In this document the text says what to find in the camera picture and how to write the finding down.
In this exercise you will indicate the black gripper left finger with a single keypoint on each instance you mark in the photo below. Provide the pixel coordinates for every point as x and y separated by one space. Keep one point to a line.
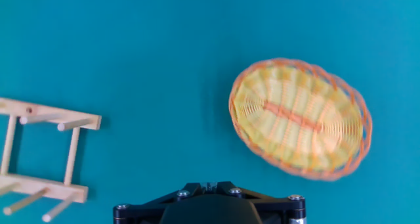
147 209

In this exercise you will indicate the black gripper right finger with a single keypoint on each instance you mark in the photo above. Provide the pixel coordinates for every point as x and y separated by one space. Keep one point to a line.
279 207

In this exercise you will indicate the orange yellow wicker basket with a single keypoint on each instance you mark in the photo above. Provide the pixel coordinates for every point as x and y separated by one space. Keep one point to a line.
295 119

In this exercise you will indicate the wooden peg dish rack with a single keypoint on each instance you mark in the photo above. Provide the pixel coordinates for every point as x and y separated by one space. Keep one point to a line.
13 107

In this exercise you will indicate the green table mat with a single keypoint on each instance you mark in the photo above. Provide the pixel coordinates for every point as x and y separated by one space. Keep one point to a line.
164 53

